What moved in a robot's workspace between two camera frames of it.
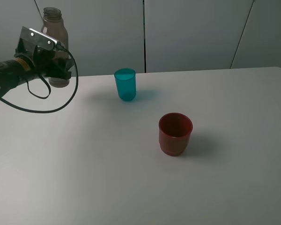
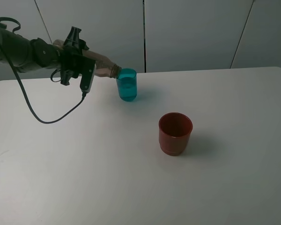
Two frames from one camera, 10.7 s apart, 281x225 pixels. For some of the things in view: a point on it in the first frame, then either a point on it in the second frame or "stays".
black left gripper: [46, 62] to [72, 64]
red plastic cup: [174, 130] stays
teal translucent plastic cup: [126, 80] stays
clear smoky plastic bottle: [54, 28] to [104, 67]
